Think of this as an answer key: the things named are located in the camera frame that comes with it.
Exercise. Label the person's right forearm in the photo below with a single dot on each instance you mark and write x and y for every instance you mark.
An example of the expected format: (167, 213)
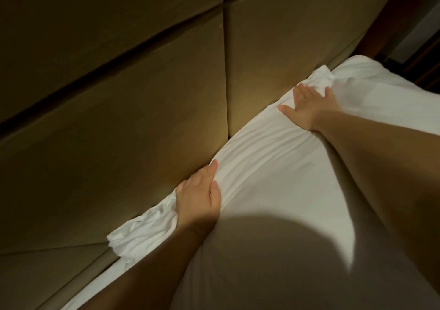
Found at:
(392, 175)

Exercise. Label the person's left forearm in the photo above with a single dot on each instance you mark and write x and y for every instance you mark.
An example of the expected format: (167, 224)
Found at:
(151, 275)

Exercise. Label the dark wooden column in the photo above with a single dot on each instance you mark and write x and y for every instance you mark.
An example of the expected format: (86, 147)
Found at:
(392, 10)

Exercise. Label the person's right hand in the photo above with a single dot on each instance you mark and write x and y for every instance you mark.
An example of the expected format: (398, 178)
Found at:
(311, 110)

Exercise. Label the white duvet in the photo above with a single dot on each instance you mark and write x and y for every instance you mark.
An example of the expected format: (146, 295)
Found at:
(275, 182)

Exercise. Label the white bed sheet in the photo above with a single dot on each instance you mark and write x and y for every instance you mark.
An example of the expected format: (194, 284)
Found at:
(96, 286)

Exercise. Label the beige padded headboard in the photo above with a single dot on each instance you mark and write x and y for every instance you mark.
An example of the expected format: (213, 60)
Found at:
(103, 127)

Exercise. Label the person's left hand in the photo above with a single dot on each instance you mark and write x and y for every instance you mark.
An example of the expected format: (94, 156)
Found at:
(199, 200)

